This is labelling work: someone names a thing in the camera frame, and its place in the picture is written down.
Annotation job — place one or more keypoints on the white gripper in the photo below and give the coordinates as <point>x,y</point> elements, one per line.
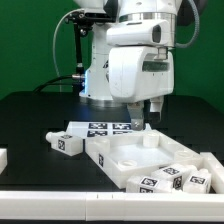
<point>136,74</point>

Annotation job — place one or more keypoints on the white square tabletop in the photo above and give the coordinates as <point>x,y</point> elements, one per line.
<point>138,153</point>

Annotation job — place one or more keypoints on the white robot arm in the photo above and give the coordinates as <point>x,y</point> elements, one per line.
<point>184,20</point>

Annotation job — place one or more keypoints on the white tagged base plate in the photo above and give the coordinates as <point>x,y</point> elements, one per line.
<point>92,129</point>

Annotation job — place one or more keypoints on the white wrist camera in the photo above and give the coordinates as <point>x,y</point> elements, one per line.
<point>146,32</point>

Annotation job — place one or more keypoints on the white right fence rail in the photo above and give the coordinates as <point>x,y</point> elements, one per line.
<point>211,163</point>

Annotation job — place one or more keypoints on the white fence rail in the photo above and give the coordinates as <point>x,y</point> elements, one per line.
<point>94,206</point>
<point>3,159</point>
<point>211,163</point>

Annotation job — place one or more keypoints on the white left fence rail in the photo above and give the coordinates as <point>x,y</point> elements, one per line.
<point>3,159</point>

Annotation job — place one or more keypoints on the white front fence rail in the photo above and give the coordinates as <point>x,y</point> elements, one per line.
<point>94,206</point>

